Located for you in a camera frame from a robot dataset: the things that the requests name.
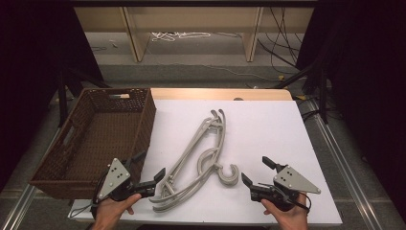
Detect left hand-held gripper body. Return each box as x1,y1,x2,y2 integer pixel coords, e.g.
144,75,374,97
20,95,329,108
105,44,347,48
95,157,157,203

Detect white table mat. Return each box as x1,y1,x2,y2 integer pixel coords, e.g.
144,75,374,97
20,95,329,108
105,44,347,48
67,99,344,227

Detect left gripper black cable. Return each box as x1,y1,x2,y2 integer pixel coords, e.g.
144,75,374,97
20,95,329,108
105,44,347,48
69,178,108,219

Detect metal floor rail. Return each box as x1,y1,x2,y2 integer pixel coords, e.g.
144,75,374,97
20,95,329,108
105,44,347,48
0,127,63,230
304,97,386,230

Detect person's left hand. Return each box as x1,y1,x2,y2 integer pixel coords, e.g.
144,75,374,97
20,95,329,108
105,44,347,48
90,193,144,230

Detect white coiled cable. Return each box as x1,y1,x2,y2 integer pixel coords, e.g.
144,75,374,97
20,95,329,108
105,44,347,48
150,31,243,43

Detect person's right hand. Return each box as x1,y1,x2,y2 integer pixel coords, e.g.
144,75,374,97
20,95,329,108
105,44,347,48
260,193,310,230

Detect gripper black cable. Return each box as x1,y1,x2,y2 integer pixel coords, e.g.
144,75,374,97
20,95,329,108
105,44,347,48
69,178,108,219
298,191,313,215

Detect brown wicker basket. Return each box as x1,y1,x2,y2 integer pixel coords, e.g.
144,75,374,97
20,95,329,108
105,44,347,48
29,87,157,200

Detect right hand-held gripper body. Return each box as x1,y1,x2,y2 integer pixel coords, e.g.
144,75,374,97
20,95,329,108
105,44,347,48
249,164,322,213

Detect black floor cables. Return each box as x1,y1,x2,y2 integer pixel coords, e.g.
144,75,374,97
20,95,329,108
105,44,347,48
257,6,305,76

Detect black metal stand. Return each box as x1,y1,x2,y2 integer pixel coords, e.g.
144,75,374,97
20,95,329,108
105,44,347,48
272,58,330,125
56,66,113,128

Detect light wooden shelf unit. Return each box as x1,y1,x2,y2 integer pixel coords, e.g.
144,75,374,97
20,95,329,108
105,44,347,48
74,6,316,63

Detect grey plastic clothes hanger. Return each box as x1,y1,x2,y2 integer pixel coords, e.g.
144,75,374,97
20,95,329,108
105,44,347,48
152,109,240,214
148,109,228,205

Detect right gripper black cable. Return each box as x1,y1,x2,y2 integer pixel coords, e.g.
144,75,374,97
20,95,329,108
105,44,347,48
298,191,313,215

